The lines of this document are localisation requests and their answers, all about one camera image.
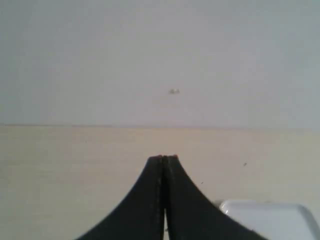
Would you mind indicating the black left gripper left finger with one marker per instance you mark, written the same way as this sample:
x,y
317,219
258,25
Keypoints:
x,y
140,215

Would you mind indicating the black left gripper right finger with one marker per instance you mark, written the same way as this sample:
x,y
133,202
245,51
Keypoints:
x,y
191,215

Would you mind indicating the white rectangular plastic tray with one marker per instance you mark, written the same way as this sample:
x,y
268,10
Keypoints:
x,y
274,220

